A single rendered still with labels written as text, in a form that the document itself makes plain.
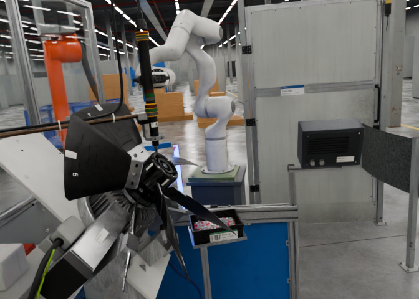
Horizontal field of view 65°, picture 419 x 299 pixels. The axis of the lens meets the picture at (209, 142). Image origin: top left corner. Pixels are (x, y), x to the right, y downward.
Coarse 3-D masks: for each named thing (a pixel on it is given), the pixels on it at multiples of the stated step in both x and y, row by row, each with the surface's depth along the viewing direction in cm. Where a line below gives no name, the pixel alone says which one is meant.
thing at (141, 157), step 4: (136, 148) 114; (140, 148) 114; (144, 148) 114; (128, 152) 112; (132, 152) 113; (136, 152) 113; (140, 152) 113; (144, 152) 113; (132, 156) 112; (140, 156) 112; (144, 156) 113; (140, 160) 112; (144, 160) 112
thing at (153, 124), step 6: (138, 12) 107; (138, 18) 108; (138, 24) 107; (144, 24) 108; (138, 30) 110; (150, 120) 114; (156, 120) 115; (150, 126) 115; (156, 126) 115; (150, 132) 116; (156, 132) 116; (156, 144) 117
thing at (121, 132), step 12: (84, 108) 117; (96, 108) 119; (108, 108) 121; (120, 108) 123; (120, 120) 119; (132, 120) 121; (108, 132) 114; (120, 132) 115; (132, 132) 117; (120, 144) 113; (132, 144) 114
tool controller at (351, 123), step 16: (304, 128) 143; (320, 128) 142; (336, 128) 140; (352, 128) 139; (304, 144) 144; (320, 144) 143; (336, 144) 143; (352, 144) 142; (304, 160) 148; (320, 160) 146; (336, 160) 147; (352, 160) 146
